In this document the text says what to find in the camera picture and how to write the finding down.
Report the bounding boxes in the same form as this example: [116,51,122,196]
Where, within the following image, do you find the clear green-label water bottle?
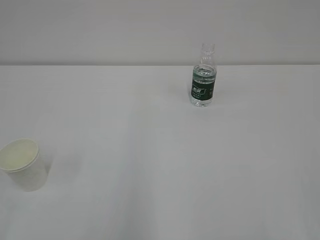
[189,43,217,108]

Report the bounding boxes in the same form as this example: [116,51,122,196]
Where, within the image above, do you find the white paper cup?
[0,138,48,192]

